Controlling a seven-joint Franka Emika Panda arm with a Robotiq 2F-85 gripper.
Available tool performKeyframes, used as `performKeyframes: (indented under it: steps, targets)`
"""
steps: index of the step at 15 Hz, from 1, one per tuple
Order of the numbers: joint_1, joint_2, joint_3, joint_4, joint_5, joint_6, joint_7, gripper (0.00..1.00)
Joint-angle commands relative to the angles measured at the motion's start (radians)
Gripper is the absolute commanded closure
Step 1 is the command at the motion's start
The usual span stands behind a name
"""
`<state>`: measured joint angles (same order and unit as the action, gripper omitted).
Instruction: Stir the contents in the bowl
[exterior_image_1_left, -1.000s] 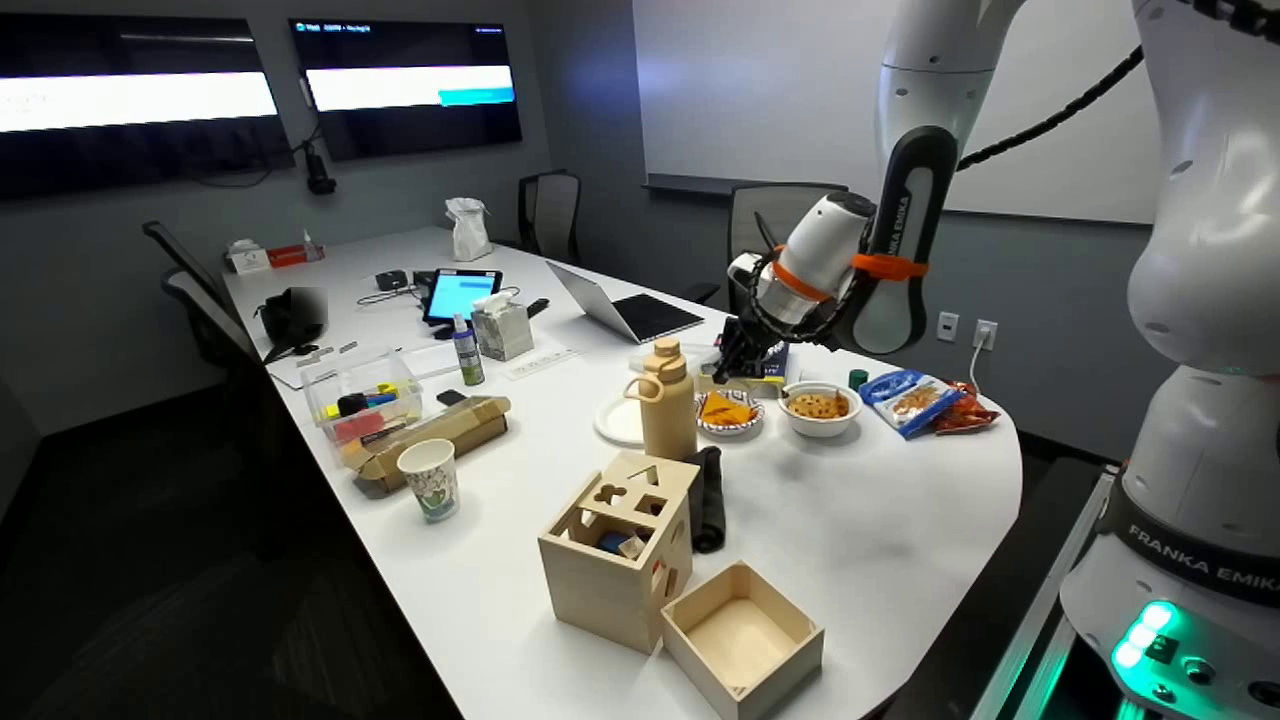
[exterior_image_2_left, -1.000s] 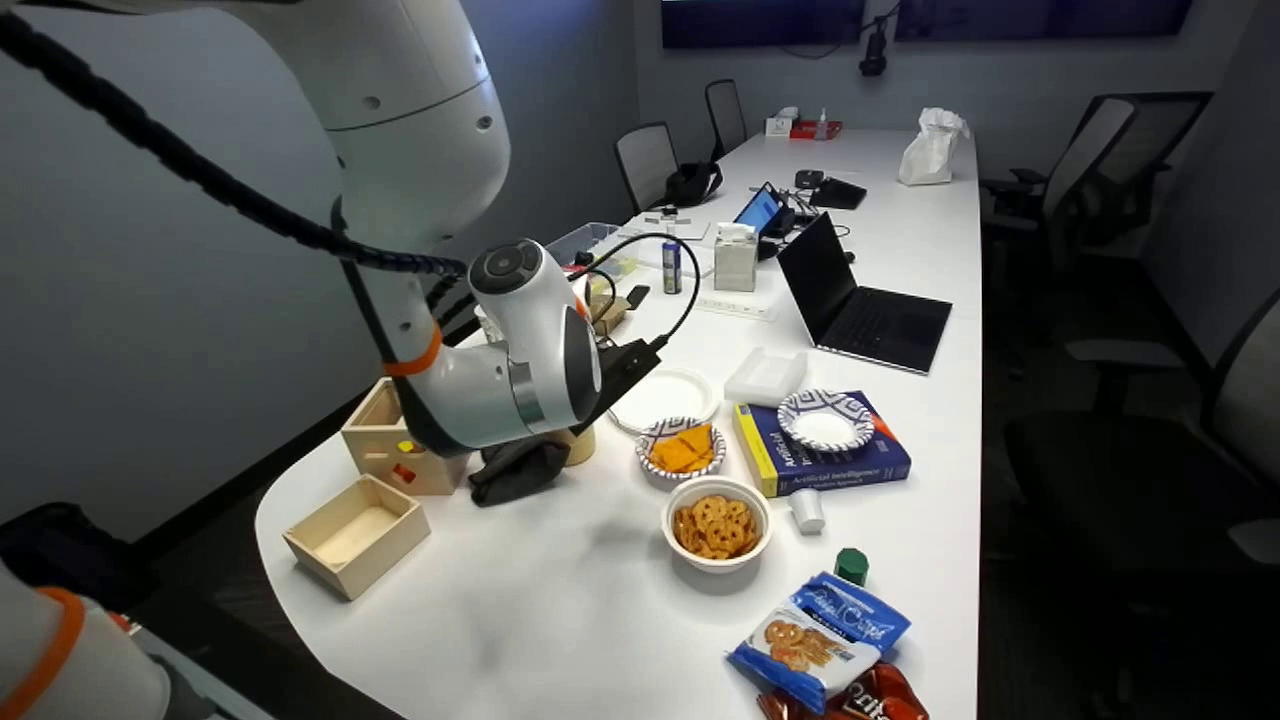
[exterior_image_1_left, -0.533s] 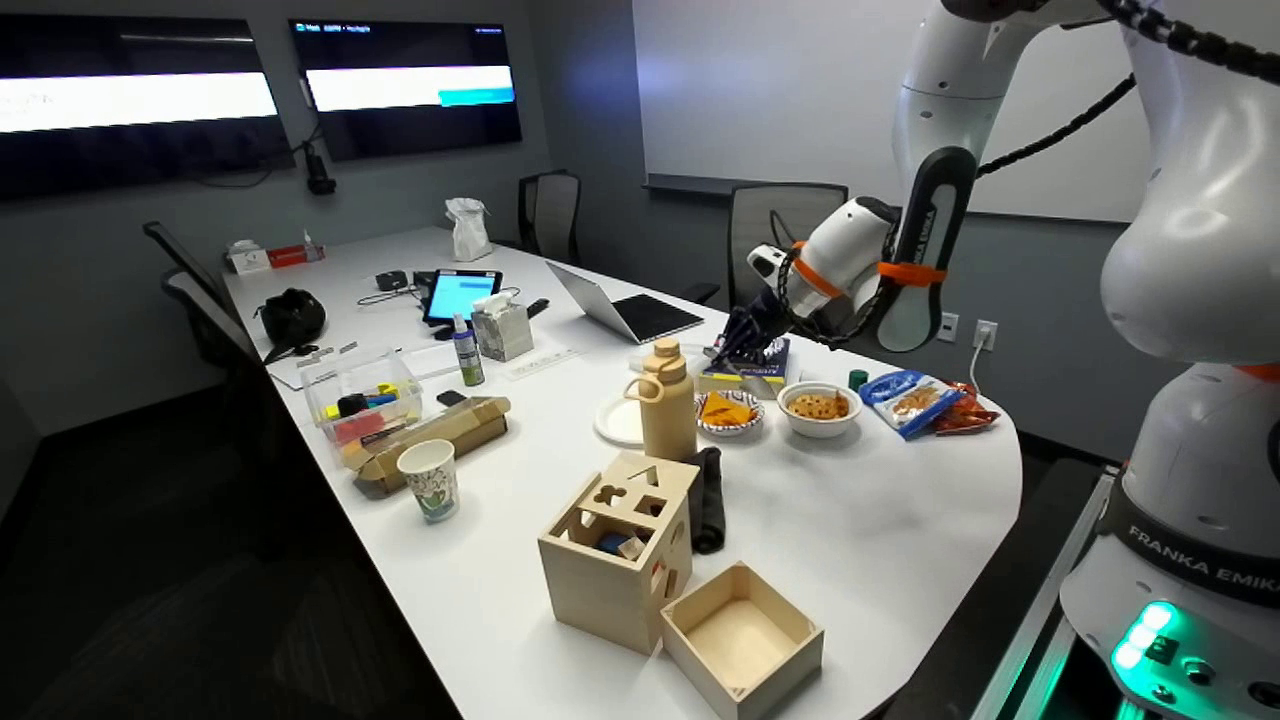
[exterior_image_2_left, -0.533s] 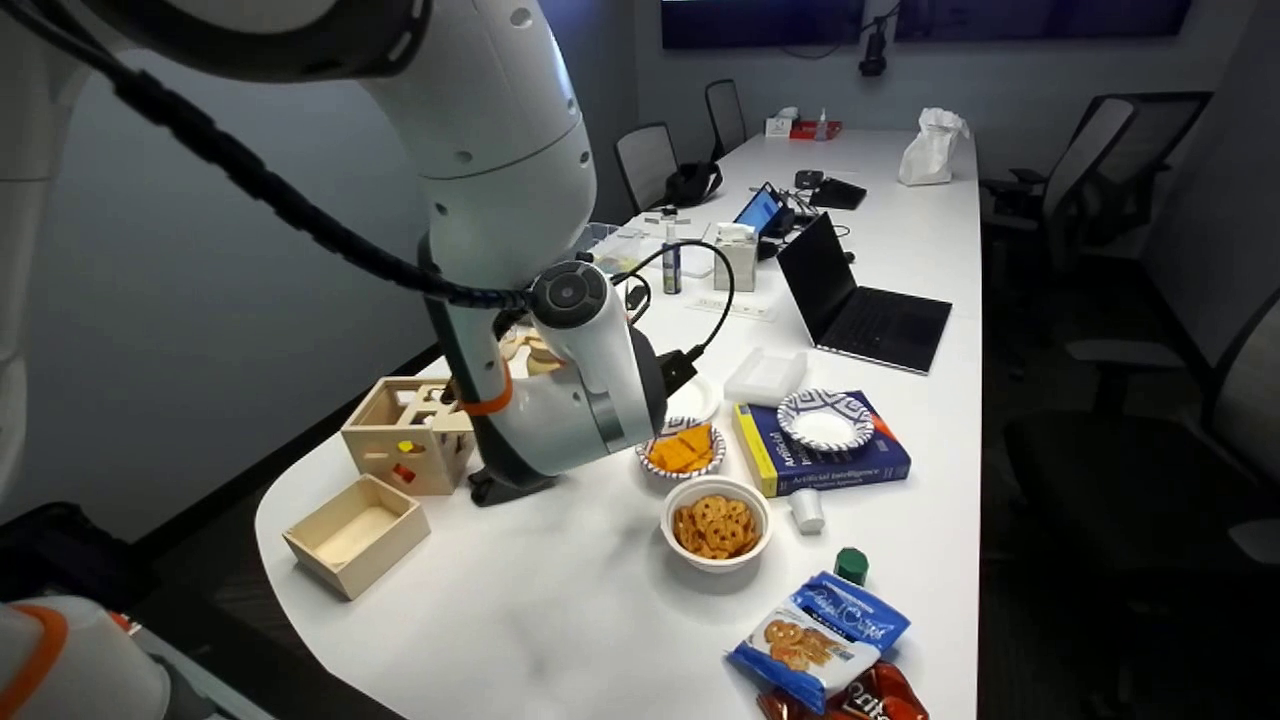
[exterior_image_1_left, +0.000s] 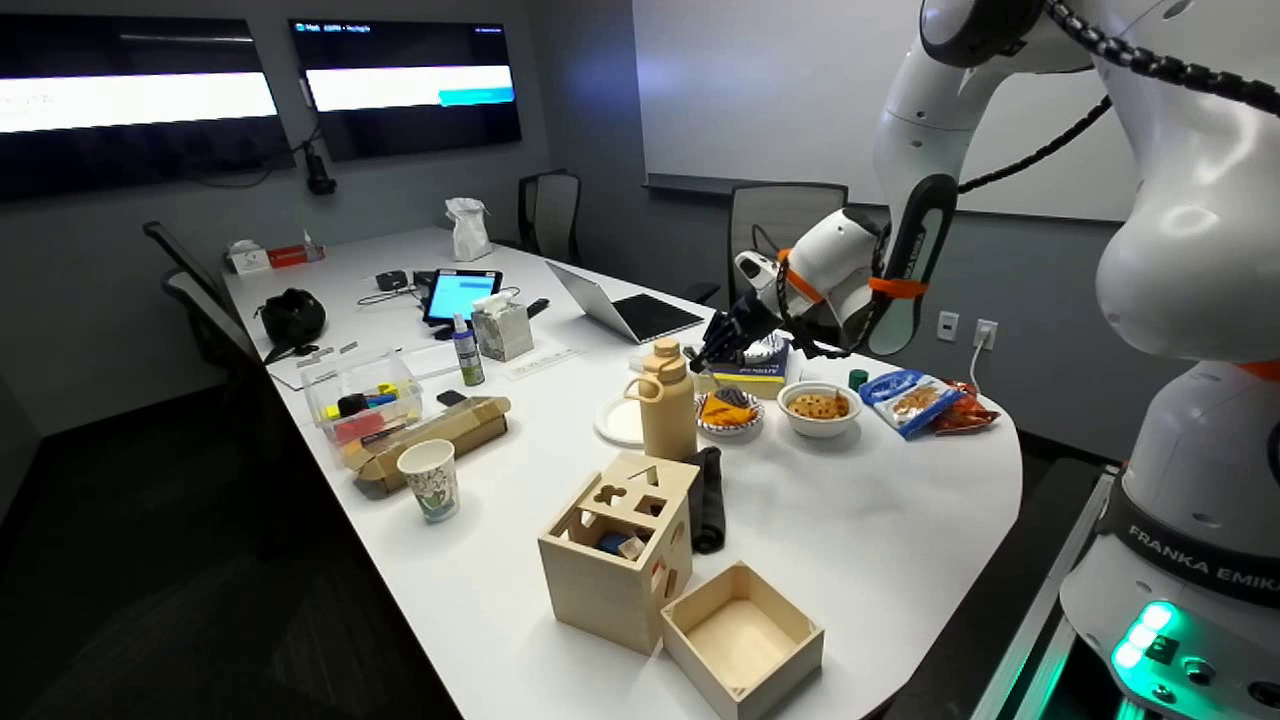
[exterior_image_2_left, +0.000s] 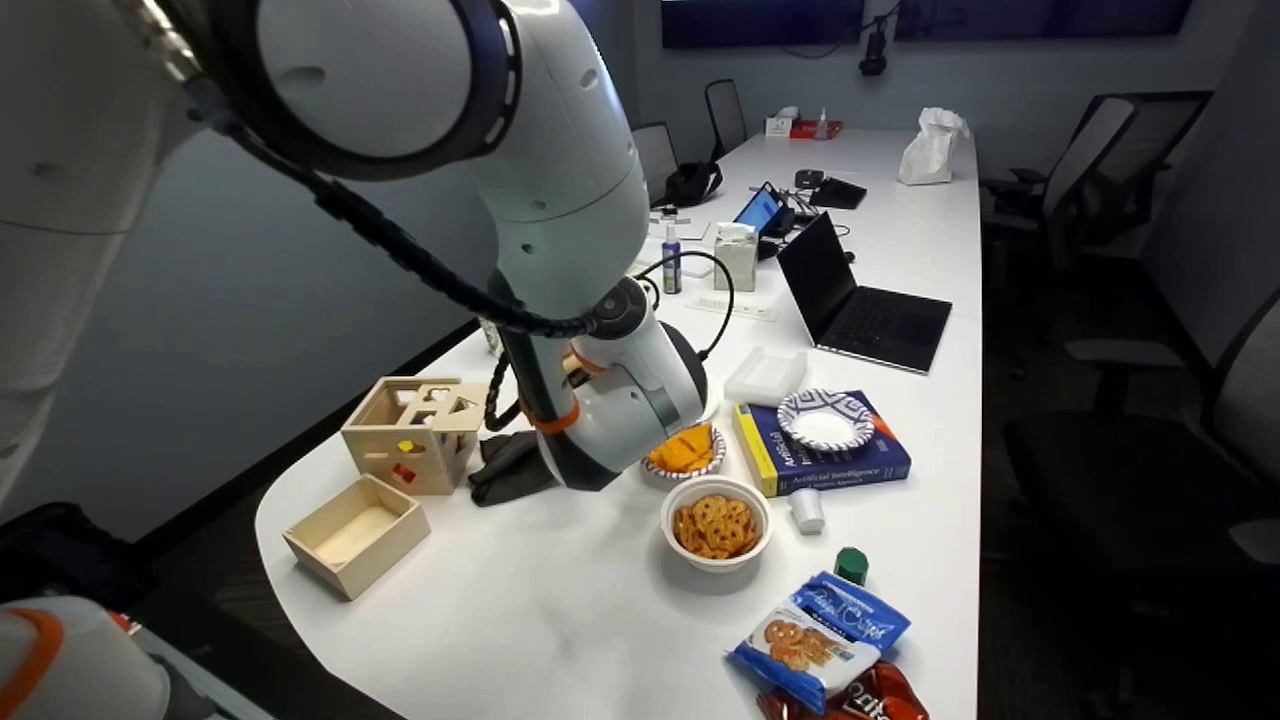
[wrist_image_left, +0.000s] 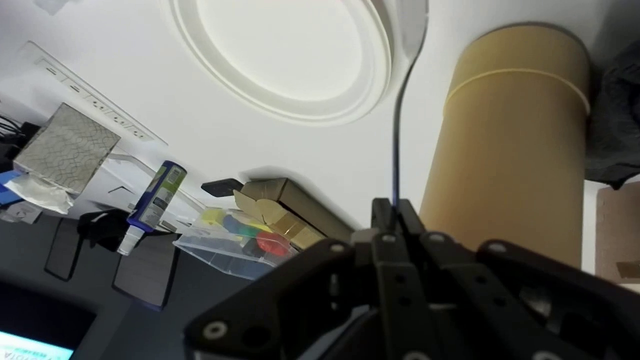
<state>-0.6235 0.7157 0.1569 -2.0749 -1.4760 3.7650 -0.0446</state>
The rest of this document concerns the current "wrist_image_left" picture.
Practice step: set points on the clear plastic container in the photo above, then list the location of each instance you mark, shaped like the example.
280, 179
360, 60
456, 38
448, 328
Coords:
227, 250

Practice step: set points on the black bag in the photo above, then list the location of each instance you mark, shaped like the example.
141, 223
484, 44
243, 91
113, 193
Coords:
100, 227

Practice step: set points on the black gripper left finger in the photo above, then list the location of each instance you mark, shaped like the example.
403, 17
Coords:
292, 292

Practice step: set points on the white round plate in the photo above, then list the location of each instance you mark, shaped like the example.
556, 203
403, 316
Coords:
286, 46

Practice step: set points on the small black phone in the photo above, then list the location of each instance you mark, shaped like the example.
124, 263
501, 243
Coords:
222, 186

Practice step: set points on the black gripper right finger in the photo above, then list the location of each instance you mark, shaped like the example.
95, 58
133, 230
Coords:
506, 292

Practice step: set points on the tan cylindrical bottle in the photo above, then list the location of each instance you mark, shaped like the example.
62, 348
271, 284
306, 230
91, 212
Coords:
513, 152

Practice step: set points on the grey office chair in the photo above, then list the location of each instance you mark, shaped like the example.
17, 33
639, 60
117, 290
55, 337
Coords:
64, 248
144, 270

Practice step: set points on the wooden shape sorter cube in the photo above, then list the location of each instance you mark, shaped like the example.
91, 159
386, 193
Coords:
620, 232

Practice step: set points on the black wall monitor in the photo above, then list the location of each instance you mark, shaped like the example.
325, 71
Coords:
41, 321

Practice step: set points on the metal spoon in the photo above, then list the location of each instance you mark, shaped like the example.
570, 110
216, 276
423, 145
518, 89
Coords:
410, 27

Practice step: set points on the blue white tube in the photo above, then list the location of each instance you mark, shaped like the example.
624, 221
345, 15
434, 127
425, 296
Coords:
156, 193

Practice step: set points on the black cloth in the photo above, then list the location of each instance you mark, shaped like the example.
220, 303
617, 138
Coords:
617, 112

